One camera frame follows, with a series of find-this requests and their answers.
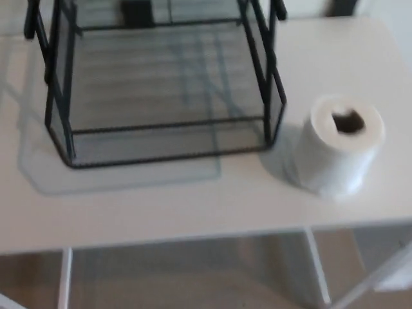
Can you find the white toilet paper roll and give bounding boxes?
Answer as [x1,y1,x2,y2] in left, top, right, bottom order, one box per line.
[294,93,386,198]

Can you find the black mesh file tray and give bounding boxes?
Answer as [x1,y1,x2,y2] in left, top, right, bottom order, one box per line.
[24,0,288,169]

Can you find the white metal desk frame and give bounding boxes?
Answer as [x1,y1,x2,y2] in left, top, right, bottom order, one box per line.
[0,225,412,309]

